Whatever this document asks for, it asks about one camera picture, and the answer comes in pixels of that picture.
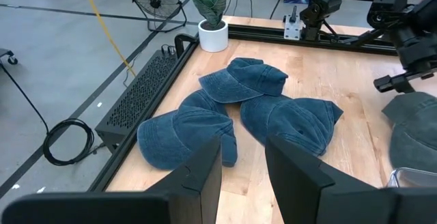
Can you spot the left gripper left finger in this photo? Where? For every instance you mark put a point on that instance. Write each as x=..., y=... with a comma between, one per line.
x=198, y=196

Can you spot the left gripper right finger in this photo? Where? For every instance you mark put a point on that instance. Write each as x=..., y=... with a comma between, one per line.
x=300, y=196

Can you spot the green denim cap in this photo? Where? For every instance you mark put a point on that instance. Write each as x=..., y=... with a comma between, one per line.
x=416, y=135

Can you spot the blue denim cap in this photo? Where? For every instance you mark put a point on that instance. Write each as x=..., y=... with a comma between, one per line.
x=290, y=121
x=177, y=132
x=246, y=80

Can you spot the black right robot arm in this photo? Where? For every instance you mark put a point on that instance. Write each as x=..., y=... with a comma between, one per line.
x=324, y=2

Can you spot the clear plastic bin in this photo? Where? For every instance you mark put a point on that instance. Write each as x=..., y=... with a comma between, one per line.
x=413, y=178

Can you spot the black perforated computer case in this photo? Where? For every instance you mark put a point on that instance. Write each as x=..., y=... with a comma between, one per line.
x=136, y=97

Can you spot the snake plant in white pot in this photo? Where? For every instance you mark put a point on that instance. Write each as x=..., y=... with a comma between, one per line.
x=213, y=38

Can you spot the black caster wheel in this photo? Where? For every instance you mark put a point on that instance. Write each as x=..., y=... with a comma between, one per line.
x=12, y=60

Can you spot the white frame bracket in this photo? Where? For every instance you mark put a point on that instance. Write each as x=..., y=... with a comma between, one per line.
x=293, y=29

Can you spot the black aluminium table frame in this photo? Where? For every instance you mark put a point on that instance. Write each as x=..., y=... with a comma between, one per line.
x=259, y=34

